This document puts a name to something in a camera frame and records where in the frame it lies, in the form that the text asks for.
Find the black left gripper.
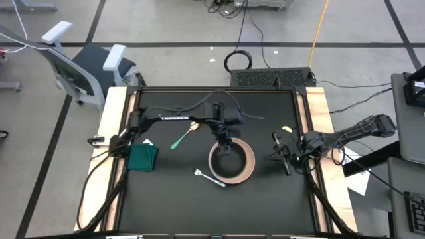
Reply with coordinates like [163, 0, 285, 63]
[212, 123, 237, 156]

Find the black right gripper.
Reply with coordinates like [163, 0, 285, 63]
[264, 131, 305, 176]

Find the black bowl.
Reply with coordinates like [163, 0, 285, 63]
[211, 141, 249, 179]

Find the silver fork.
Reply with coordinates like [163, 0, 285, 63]
[193, 168, 227, 188]

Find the gold spoon teal handle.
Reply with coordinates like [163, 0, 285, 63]
[169, 121, 201, 151]

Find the beige wide bowl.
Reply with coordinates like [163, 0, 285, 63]
[208, 137, 256, 185]

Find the black computer case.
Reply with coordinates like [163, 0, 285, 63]
[229, 66, 317, 89]

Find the folded green cloth napkin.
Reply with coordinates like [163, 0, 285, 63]
[127, 143, 159, 173]

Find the white paper sheet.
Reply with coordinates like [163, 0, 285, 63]
[337, 145, 372, 197]

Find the black clamp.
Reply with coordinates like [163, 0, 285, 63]
[86, 135, 106, 147]

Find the gray desk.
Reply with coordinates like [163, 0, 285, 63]
[386, 72, 425, 239]

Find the gray wheeled cart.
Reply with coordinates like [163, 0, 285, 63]
[233, 0, 295, 11]

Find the black keyboard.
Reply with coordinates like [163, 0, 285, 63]
[404, 191, 425, 235]

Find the gray office chair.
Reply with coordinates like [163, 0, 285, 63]
[0, 20, 147, 111]

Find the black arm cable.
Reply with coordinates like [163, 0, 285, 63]
[145, 88, 266, 121]

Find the black table edge frame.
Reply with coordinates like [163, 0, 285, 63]
[112, 85, 322, 235]

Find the coiled black cable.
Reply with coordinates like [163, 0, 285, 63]
[223, 50, 254, 74]

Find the black floor cable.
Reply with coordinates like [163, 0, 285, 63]
[244, 0, 272, 70]

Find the yellow cable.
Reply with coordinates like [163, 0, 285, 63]
[307, 0, 331, 68]

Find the black cable tangle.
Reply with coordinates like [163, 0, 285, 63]
[203, 0, 247, 19]

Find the white cable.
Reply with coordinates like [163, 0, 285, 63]
[0, 0, 51, 54]

